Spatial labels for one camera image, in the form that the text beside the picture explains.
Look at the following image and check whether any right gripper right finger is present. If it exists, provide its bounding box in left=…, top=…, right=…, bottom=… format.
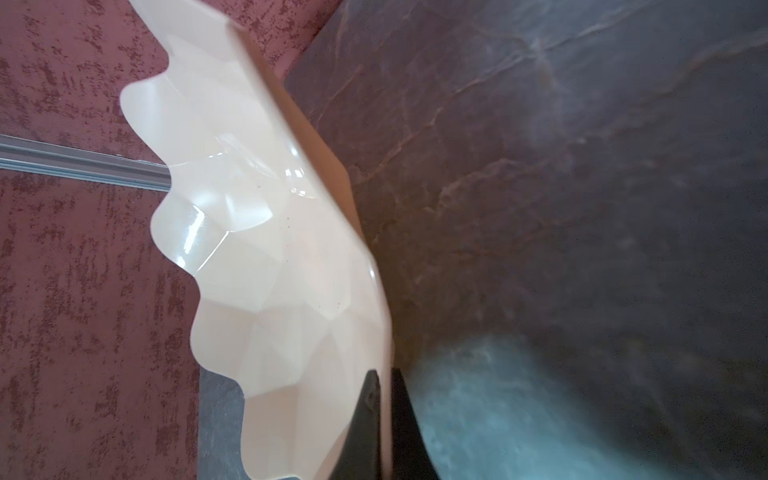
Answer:
left=391, top=368, right=440, bottom=480

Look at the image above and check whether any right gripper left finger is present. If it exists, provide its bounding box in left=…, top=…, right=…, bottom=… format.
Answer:
left=329, top=370, right=382, bottom=480

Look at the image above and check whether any left aluminium corner post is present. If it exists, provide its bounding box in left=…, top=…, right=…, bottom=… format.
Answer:
left=1, top=135, right=171, bottom=192

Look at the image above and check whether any pink faceted plastic bowl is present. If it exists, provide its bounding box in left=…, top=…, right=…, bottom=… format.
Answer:
left=120, top=1, right=393, bottom=479

